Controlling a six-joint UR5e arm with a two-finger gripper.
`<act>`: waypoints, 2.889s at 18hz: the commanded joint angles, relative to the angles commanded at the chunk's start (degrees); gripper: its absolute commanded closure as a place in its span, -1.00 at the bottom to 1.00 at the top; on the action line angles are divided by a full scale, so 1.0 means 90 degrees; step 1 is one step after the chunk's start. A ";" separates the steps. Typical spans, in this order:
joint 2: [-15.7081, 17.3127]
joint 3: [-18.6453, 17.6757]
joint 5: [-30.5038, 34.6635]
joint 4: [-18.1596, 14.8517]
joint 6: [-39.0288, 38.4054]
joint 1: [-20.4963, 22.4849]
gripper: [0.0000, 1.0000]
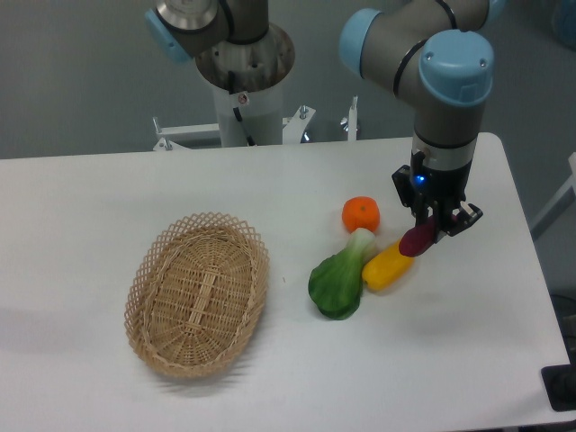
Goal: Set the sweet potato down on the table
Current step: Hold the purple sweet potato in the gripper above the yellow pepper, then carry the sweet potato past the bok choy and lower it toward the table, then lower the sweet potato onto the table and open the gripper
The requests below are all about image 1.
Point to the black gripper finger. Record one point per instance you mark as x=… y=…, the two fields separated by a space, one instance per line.
x=428 y=227
x=467 y=214

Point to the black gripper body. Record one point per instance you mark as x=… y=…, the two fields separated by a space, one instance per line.
x=418 y=186

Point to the purple sweet potato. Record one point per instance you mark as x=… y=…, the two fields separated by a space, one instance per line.
x=419 y=239

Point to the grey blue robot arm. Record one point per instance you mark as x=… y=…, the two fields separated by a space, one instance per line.
x=429 y=54

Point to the orange tangerine toy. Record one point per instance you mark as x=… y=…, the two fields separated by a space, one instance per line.
x=361 y=212

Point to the yellow squash toy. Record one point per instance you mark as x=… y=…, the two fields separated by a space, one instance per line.
x=386 y=268

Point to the green bok choy toy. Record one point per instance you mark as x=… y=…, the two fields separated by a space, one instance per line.
x=335 y=285

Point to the black device at table edge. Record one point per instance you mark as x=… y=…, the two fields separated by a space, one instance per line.
x=559 y=383

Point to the oval wicker basket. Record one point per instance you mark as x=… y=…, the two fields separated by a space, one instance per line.
x=197 y=296

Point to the white frame at right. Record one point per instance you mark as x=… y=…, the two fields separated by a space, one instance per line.
x=559 y=203

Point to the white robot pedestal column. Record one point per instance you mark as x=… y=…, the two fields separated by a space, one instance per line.
x=248 y=77

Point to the white metal base frame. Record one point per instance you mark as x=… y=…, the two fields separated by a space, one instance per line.
x=269 y=129

